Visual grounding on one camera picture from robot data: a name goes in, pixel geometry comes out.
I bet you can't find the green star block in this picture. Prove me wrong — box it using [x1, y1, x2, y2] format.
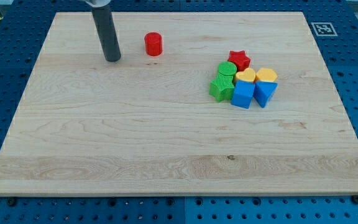
[209, 73, 234, 102]

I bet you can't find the yellow heart block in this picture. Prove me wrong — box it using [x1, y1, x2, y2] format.
[234, 68, 256, 83]

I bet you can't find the red star block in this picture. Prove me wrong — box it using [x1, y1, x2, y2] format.
[227, 50, 251, 72]

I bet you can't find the green cylinder block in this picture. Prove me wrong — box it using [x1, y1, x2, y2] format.
[218, 61, 237, 76]

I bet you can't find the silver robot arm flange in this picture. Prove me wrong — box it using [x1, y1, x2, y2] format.
[80, 0, 111, 7]

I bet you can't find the light wooden board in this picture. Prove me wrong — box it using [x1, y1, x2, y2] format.
[0, 12, 358, 197]

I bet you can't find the yellow hexagon block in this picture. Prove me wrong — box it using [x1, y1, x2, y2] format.
[255, 68, 278, 82]

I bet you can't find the blue triangle block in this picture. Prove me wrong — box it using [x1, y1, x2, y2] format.
[254, 81, 278, 108]

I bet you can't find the black right board bolt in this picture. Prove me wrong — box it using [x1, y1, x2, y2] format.
[351, 195, 358, 205]

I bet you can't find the white fiducial marker tag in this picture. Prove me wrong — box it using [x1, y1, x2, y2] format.
[311, 22, 337, 37]

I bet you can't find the black board bolt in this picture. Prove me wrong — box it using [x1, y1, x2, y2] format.
[351, 195, 358, 205]
[6, 197, 17, 207]

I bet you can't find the black left board bolt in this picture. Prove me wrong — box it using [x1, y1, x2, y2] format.
[6, 197, 17, 207]

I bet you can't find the red cylinder block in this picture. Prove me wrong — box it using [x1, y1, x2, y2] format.
[144, 32, 163, 56]

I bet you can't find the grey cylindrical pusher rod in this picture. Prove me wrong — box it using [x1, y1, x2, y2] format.
[91, 3, 121, 62]

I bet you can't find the blue cube block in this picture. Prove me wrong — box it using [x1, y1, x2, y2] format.
[231, 80, 255, 109]

